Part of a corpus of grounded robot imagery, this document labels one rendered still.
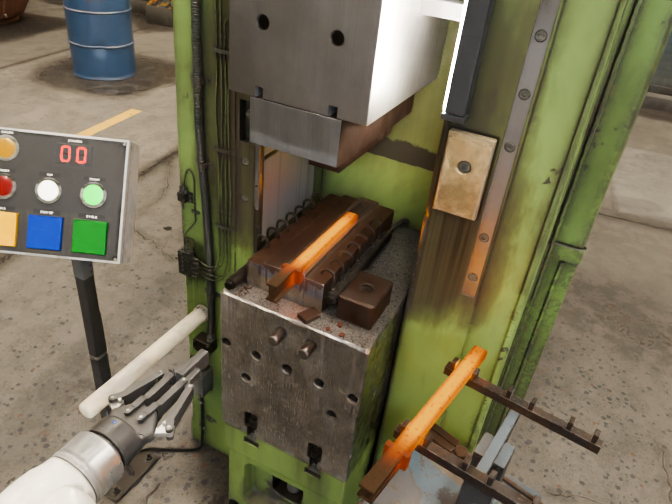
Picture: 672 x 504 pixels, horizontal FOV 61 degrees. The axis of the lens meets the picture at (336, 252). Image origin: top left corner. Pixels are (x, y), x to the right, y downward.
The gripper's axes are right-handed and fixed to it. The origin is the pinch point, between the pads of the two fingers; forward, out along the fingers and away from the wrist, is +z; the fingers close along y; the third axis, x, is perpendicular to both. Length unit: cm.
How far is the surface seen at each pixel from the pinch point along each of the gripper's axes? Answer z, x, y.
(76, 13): 319, -42, -381
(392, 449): 6.6, -5.5, 35.9
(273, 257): 38.2, -0.6, -7.3
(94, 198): 23, 9, -45
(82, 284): 25, -21, -57
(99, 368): 26, -51, -56
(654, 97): 650, -85, 100
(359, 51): 35, 50, 10
